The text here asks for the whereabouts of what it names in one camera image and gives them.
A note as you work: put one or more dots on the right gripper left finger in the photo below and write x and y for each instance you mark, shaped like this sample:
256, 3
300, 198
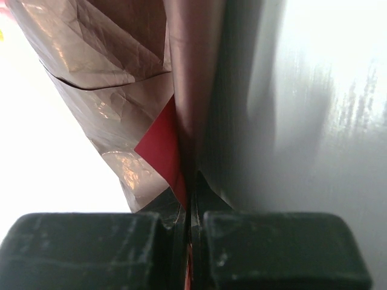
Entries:
142, 250

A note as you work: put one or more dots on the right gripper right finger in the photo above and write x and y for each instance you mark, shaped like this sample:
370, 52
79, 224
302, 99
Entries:
292, 250

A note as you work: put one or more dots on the red wrapping paper sheet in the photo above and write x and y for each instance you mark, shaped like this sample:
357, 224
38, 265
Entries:
137, 76

